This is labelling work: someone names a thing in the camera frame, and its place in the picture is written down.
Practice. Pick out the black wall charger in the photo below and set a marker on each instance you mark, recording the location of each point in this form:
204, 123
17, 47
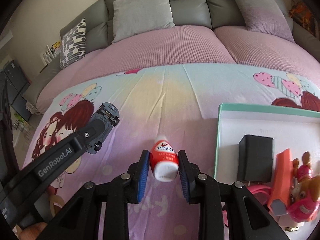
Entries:
255, 157

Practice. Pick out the black and white patterned pillow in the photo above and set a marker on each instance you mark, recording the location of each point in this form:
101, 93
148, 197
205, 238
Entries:
72, 42

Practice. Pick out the light grey pillow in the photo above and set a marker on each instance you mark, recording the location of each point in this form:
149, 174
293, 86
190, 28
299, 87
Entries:
142, 15

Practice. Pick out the white lace cover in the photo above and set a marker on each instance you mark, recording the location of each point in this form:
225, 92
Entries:
31, 108

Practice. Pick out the printed cartoon blanket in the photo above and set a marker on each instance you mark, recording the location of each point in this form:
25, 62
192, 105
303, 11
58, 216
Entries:
175, 100

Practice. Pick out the white tray green rim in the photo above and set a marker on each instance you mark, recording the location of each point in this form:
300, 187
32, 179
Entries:
237, 125

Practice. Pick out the lilac grey pillow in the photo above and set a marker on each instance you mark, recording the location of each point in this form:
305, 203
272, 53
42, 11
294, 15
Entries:
260, 10

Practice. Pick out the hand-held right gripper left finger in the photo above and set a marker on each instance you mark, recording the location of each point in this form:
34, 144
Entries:
143, 177

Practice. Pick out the person's left hand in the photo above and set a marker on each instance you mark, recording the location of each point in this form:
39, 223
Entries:
33, 232

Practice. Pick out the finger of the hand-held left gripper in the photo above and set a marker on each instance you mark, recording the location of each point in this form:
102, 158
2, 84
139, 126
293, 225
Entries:
93, 128

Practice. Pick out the grey sofa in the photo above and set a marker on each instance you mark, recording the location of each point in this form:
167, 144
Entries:
190, 2

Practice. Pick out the dark grey toy car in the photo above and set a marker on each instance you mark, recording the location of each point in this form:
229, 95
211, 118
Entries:
107, 112

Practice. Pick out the pink dog toy figure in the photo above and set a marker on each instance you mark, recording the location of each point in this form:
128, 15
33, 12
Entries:
305, 205

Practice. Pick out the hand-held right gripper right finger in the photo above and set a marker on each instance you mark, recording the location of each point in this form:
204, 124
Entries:
183, 180

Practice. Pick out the yellow book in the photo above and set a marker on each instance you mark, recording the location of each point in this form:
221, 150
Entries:
55, 47

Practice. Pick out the white magazine rack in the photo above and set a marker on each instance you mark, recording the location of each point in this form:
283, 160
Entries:
46, 56

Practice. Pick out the orange patterned object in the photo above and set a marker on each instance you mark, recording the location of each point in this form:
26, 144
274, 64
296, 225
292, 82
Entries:
298, 12

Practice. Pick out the green printed packets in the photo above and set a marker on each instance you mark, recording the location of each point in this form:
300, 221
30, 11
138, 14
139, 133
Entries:
21, 121

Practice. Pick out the pink knitted bedspread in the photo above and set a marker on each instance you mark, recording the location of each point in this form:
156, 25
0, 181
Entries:
175, 47

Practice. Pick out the red and white small bottle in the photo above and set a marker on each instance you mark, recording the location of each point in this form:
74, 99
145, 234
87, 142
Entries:
163, 155

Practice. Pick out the pink kids watch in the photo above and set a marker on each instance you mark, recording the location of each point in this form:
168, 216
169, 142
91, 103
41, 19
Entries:
260, 192

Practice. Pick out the dark cabinet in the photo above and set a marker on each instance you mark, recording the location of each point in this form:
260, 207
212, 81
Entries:
15, 80

